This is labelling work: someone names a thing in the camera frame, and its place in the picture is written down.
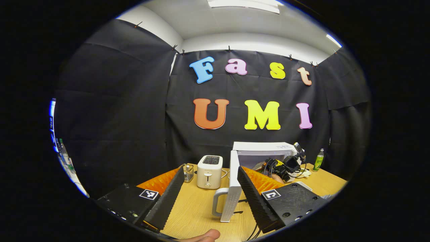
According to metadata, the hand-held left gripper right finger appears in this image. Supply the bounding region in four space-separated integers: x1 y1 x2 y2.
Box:
237 166 329 233

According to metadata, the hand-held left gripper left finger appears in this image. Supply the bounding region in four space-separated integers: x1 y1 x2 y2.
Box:
95 165 185 232

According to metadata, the white microwave oven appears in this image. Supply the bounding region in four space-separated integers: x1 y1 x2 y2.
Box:
212 142 305 223

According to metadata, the white rectangular tray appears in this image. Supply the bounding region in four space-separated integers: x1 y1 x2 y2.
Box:
292 181 313 193

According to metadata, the green label drink bottle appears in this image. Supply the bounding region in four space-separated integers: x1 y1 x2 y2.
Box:
313 148 325 172

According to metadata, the white toaster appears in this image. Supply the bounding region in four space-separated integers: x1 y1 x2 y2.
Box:
197 155 223 190

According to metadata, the black backdrop cloth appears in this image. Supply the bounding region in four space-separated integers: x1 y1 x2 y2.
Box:
54 18 373 199

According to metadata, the small ceiling light panel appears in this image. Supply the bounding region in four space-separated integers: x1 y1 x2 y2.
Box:
326 33 343 48

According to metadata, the large ceiling light panel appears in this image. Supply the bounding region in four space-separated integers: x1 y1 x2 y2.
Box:
207 0 280 14

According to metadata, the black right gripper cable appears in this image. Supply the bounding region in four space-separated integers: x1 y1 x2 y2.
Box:
264 157 304 180

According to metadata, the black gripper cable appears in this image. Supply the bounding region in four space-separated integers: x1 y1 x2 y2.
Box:
264 157 304 180
246 222 266 241

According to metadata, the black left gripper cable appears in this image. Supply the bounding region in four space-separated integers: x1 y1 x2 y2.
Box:
246 222 266 241

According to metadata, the wire mesh holder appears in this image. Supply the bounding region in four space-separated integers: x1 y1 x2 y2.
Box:
182 163 195 183

